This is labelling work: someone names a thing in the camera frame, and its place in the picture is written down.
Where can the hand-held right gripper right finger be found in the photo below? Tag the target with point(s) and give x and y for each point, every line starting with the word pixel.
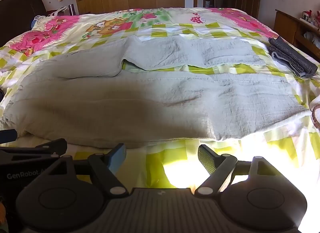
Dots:
pixel 207 160

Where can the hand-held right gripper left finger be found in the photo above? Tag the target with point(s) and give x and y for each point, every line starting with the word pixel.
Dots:
pixel 117 159

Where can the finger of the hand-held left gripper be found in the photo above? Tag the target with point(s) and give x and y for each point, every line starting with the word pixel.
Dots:
pixel 7 136
pixel 37 150

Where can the light grey pants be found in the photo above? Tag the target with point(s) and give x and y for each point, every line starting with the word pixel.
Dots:
pixel 160 107

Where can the orange purple printed cloth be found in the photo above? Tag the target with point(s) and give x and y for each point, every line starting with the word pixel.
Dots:
pixel 2 213

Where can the blue face mask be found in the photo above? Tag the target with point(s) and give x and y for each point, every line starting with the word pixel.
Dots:
pixel 34 22

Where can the pink brown-rimmed object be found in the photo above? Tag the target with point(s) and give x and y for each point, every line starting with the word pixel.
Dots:
pixel 315 115

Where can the dark brown headboard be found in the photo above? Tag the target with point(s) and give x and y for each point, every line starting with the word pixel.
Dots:
pixel 17 12

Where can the folded dark grey cloth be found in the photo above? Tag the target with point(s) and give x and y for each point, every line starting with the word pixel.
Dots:
pixel 290 55

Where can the white bag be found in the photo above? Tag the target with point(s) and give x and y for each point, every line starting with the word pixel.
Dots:
pixel 58 11

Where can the checked cartoon printed blanket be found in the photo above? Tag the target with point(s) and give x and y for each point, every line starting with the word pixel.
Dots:
pixel 155 26

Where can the metal bottle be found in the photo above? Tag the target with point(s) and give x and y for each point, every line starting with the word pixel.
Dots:
pixel 71 9

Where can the wooden bedside cabinet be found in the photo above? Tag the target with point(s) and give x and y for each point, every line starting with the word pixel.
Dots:
pixel 283 24

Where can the white crumpled cloth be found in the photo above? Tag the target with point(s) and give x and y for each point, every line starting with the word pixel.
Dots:
pixel 311 38

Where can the red white plush toy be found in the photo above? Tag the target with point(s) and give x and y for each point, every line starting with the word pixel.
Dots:
pixel 317 19
pixel 307 16

